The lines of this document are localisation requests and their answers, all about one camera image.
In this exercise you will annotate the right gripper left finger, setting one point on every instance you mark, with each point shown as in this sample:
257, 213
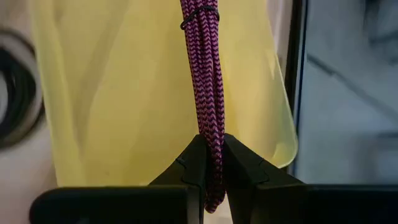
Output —
192, 165

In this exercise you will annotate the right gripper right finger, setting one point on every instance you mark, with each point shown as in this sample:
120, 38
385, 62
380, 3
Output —
245, 168

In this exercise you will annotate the translucent yellow plastic bin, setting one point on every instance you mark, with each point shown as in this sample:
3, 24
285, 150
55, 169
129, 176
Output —
124, 109

